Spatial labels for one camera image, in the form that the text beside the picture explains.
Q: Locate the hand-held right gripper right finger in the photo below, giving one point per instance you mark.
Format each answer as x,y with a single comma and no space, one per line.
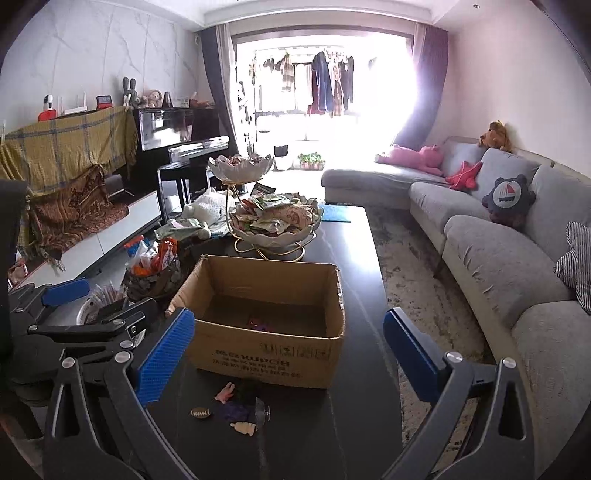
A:
410,355

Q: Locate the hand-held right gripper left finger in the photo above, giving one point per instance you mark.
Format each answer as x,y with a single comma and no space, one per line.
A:
167,355

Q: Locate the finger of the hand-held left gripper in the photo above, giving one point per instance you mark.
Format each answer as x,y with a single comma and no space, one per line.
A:
115,323
64,291

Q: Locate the brown cardboard box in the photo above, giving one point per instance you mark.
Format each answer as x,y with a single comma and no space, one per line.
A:
258,357

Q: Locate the beige figure toy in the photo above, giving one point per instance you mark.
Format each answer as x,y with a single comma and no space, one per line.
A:
244,428

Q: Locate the dark stone desktop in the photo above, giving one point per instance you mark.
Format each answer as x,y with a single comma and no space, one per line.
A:
360,286

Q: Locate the white round plate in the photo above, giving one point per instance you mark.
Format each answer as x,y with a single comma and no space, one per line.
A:
83,314

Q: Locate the floral basket with sachets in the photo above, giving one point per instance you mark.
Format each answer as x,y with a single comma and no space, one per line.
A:
152,284

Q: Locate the small brown football toy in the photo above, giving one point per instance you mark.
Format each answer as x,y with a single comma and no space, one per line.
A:
201,412

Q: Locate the pink figure toy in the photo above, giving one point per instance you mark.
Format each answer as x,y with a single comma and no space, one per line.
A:
225,392

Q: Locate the grey patterned rug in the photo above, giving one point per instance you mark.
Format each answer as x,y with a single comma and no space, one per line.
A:
415,286

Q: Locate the white low cabinet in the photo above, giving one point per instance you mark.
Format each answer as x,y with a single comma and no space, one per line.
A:
111,235

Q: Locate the brown patterned cloth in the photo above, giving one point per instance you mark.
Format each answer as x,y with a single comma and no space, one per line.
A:
69,207

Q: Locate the colourful sachet pile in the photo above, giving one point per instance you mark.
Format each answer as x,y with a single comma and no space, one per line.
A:
154,258

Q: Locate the purple grapes toy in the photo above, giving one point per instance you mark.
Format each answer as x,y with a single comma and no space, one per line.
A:
235,410

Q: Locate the small purple pink toy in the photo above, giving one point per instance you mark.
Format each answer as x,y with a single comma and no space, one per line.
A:
258,324

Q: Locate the pale green cloth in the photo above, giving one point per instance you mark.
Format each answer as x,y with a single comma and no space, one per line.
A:
182,229

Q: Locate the grey fabric sofa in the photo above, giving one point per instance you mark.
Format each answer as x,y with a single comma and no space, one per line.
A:
485,263

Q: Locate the yellow plaid blanket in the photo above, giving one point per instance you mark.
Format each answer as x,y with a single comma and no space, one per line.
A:
64,143

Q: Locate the white plush toy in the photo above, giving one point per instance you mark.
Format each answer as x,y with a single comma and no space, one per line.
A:
207,205

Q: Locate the large white petal bowl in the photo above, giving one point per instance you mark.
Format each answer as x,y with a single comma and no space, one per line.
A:
272,241

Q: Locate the blue mat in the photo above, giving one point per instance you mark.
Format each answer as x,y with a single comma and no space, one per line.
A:
335,213

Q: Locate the white router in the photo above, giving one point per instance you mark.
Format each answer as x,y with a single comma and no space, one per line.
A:
75,110

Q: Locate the black piano stool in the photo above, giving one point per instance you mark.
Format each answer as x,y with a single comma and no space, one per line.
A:
178,170

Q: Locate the pile of snack packets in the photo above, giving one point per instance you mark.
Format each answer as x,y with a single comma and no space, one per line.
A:
277,217

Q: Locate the red desk clock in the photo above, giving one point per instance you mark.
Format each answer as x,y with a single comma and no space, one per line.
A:
104,101

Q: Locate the navy round sailboat pillow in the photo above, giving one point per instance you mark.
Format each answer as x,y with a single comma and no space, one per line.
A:
508,198

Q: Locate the red star pillow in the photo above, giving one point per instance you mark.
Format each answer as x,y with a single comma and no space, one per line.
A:
464,177

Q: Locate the striped star pillow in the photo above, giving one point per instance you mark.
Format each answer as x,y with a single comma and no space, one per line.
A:
577,267

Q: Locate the black upright piano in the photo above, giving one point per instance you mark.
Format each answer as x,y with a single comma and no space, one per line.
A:
171,127

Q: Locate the pink plush toy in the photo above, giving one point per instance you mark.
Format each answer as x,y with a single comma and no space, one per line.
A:
415,157

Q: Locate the small white petal bowl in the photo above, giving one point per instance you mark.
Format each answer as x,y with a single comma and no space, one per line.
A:
240,168

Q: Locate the grey bunny figures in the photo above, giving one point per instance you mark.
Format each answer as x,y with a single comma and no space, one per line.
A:
130,94

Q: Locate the brown plush bear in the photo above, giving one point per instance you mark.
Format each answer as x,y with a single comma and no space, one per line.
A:
152,98

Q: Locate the potted green plants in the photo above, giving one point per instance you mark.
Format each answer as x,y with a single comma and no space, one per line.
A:
311,160

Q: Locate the brown teddy bear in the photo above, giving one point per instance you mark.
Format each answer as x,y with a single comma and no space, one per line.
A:
496,136

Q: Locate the purple curtain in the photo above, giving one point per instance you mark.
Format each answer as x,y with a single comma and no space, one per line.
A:
427,92
217,83

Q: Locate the row of hanging clothes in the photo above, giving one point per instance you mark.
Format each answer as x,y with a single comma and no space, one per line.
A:
323,83

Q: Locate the white red camera robot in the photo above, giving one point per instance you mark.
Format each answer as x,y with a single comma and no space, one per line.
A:
50,108

